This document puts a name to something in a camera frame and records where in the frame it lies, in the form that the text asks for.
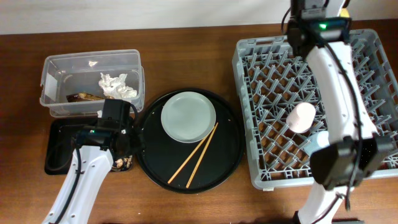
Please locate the brown snack wrapper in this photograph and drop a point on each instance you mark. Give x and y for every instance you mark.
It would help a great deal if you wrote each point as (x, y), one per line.
(77, 97)

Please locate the grey plate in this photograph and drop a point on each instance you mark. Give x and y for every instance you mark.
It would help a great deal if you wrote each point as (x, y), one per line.
(188, 117)

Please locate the yellow bowl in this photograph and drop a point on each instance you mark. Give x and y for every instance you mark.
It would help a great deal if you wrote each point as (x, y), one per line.
(344, 13)

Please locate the wooden chopstick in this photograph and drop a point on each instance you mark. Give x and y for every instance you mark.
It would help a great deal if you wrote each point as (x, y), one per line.
(188, 158)
(201, 156)

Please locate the food scraps pile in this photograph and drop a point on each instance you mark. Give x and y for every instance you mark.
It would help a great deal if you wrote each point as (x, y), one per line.
(122, 164)

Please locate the clear plastic waste bin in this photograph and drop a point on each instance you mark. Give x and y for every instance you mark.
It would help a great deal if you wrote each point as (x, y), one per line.
(68, 74)

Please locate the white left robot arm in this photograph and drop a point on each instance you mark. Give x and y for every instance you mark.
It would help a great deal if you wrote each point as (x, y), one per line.
(96, 152)

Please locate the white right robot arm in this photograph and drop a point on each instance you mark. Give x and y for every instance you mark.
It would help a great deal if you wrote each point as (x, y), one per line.
(319, 33)

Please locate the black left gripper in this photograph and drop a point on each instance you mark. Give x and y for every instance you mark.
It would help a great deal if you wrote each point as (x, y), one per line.
(137, 140)

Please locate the grey dishwasher rack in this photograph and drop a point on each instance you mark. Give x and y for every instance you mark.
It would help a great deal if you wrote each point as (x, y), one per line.
(270, 82)

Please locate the crumpled white tissue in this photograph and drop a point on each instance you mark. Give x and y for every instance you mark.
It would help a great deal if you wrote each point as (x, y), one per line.
(115, 87)

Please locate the blue cup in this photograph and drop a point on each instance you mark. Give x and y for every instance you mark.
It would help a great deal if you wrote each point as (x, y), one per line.
(318, 141)

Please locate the black rectangular tray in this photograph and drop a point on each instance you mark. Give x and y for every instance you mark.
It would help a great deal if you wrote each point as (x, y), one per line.
(59, 148)

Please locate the pink cup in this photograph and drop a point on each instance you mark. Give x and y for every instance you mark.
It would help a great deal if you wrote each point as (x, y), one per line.
(301, 117)

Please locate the round black tray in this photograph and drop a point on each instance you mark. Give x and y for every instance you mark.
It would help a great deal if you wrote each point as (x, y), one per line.
(162, 155)

